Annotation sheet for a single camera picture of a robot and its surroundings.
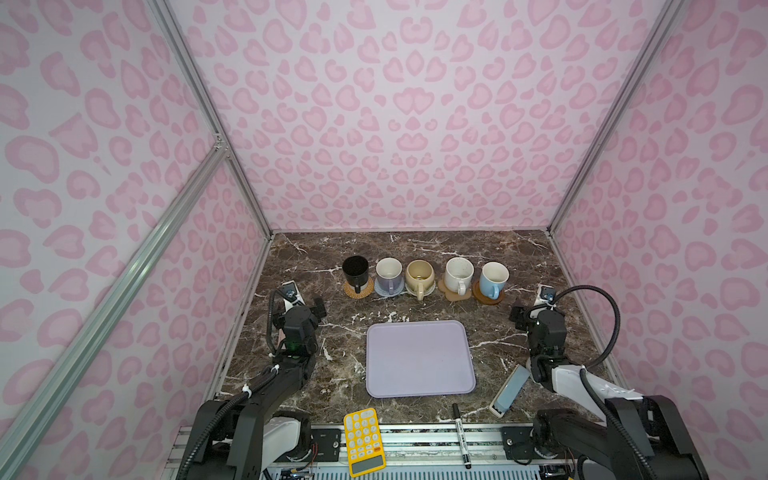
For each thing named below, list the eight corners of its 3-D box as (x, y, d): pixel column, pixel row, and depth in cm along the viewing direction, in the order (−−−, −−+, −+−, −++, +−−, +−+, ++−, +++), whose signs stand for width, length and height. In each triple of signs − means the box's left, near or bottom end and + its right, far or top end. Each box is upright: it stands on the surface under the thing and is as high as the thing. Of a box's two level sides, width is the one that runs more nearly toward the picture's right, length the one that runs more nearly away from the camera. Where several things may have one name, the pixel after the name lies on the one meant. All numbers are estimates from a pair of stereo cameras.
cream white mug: (446, 303, 101) (449, 287, 93) (442, 274, 108) (445, 257, 101) (472, 303, 101) (478, 287, 93) (466, 274, 108) (471, 257, 101)
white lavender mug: (372, 294, 104) (370, 278, 96) (382, 272, 110) (381, 255, 102) (394, 301, 102) (394, 284, 94) (403, 278, 108) (404, 261, 101)
